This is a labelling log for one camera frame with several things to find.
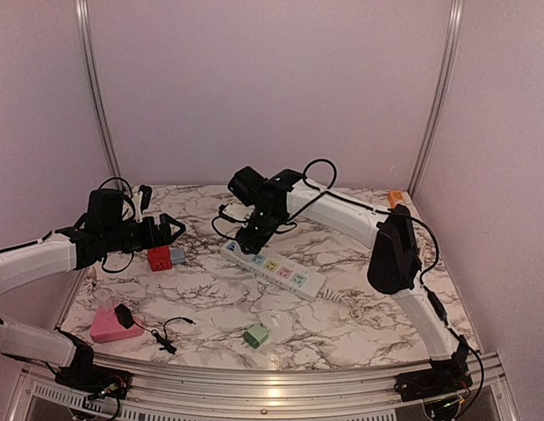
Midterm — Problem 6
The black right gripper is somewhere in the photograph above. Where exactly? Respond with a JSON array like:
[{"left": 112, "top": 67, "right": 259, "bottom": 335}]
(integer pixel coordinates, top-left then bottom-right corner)
[{"left": 236, "top": 212, "right": 281, "bottom": 260}]

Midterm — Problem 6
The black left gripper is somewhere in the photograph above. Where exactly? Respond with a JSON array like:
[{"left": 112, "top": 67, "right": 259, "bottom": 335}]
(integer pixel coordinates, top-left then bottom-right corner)
[{"left": 103, "top": 213, "right": 185, "bottom": 253}]

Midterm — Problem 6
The green plug adapter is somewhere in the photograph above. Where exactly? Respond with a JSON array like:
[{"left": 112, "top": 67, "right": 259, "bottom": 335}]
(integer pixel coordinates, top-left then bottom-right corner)
[{"left": 242, "top": 324, "right": 268, "bottom": 349}]

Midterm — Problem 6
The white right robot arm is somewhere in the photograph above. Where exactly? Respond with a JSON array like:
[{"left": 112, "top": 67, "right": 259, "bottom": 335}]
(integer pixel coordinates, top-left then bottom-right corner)
[{"left": 222, "top": 167, "right": 469, "bottom": 393}]

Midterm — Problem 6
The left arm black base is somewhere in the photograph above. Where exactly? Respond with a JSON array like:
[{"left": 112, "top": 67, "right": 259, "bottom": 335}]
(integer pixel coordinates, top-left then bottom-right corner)
[{"left": 54, "top": 346, "right": 131, "bottom": 400}]

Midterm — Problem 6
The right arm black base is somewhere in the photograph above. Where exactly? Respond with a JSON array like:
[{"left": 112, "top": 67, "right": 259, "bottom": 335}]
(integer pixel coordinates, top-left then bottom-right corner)
[{"left": 394, "top": 337, "right": 473, "bottom": 402}]

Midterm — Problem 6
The right aluminium frame post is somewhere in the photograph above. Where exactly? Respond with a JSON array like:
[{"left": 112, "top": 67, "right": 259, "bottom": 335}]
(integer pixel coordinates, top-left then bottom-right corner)
[{"left": 407, "top": 0, "right": 465, "bottom": 196}]

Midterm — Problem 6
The red cube socket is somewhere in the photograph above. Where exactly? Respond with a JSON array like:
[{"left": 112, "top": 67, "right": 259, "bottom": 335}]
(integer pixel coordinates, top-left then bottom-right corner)
[{"left": 147, "top": 246, "right": 173, "bottom": 272}]

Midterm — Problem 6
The white multicolour power strip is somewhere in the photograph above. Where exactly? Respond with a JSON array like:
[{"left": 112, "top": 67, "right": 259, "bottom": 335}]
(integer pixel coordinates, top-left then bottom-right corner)
[{"left": 220, "top": 241, "right": 326, "bottom": 302}]

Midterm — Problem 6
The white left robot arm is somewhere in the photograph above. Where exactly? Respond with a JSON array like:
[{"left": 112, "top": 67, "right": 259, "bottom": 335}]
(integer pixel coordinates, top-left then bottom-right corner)
[{"left": 0, "top": 188, "right": 186, "bottom": 390}]

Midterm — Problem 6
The aluminium frame post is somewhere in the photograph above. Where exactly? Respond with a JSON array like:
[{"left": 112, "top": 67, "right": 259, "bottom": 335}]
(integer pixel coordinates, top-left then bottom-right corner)
[
  {"left": 75, "top": 0, "right": 122, "bottom": 177},
  {"left": 407, "top": 0, "right": 465, "bottom": 196}
]

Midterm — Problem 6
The black power adapter with cable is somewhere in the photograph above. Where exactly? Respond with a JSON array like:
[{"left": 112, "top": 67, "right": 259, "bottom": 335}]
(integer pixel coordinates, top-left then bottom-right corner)
[{"left": 114, "top": 304, "right": 196, "bottom": 355}]

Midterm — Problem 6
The pink triangular power strip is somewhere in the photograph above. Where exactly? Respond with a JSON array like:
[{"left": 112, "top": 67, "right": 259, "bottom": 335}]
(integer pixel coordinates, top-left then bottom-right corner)
[{"left": 89, "top": 310, "right": 144, "bottom": 344}]

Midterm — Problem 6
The orange power strip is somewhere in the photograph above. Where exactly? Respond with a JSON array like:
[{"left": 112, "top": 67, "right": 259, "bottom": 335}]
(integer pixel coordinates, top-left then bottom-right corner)
[{"left": 388, "top": 190, "right": 406, "bottom": 211}]

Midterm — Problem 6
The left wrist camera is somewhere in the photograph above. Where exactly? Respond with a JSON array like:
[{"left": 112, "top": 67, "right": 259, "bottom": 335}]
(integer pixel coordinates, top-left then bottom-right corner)
[{"left": 132, "top": 184, "right": 153, "bottom": 223}]

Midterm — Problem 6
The light blue plug adapter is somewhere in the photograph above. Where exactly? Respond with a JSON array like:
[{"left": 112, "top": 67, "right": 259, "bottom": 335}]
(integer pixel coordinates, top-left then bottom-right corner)
[{"left": 169, "top": 248, "right": 186, "bottom": 266}]

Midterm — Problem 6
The left aluminium frame post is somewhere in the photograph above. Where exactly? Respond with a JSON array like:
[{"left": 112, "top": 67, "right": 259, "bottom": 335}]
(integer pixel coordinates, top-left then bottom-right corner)
[{"left": 75, "top": 0, "right": 122, "bottom": 177}]

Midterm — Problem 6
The aluminium front rail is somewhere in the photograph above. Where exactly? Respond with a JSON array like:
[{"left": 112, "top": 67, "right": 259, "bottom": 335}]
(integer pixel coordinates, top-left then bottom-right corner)
[{"left": 0, "top": 353, "right": 521, "bottom": 420}]

